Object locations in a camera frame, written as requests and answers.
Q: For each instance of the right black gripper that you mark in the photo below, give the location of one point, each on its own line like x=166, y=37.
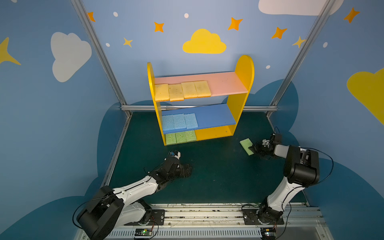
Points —
x=259, y=148

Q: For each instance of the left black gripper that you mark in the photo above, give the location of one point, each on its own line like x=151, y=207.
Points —
x=179, y=169

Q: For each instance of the green sponge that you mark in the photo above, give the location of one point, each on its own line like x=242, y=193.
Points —
x=181, y=137
x=247, y=146
x=171, y=139
x=190, y=136

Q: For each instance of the blue sponge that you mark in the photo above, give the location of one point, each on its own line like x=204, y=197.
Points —
x=179, y=122
x=191, y=121
x=168, y=123

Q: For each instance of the yellow sponge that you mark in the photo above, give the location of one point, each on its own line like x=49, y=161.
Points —
x=162, y=93
x=176, y=92
x=189, y=90
x=202, y=89

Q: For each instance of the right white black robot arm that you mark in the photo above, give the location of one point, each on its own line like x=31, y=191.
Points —
x=301, y=170

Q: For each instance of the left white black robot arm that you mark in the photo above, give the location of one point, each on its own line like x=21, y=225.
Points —
x=112, y=208

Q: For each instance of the yellow shelf with coloured boards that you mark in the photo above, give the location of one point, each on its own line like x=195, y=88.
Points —
x=214, y=121

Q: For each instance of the left green circuit board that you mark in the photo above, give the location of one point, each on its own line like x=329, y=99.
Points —
x=143, y=233

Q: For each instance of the green circuit board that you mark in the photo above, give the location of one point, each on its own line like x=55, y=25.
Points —
x=143, y=233
x=268, y=234

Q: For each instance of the right green circuit board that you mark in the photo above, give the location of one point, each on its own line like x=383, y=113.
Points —
x=268, y=234

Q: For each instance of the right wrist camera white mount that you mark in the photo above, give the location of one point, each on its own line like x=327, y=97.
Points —
x=265, y=142

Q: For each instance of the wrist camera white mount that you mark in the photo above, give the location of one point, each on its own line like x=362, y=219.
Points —
x=175, y=154
x=265, y=142

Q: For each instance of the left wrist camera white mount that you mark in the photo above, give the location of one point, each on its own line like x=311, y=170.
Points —
x=175, y=154

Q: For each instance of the right aluminium frame post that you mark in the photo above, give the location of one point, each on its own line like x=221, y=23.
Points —
x=311, y=37

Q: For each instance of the aluminium frame post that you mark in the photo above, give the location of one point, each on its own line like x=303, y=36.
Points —
x=311, y=37
x=87, y=24

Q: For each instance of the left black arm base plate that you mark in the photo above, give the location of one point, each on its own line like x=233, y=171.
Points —
x=156, y=217

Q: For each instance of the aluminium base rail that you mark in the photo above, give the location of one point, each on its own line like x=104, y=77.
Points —
x=224, y=221

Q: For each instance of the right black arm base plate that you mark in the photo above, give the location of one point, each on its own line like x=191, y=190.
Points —
x=264, y=217

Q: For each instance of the rear aluminium frame bar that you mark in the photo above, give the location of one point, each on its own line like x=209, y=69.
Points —
x=166, y=108

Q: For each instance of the left aluminium frame post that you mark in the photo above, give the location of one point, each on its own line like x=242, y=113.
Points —
x=87, y=24

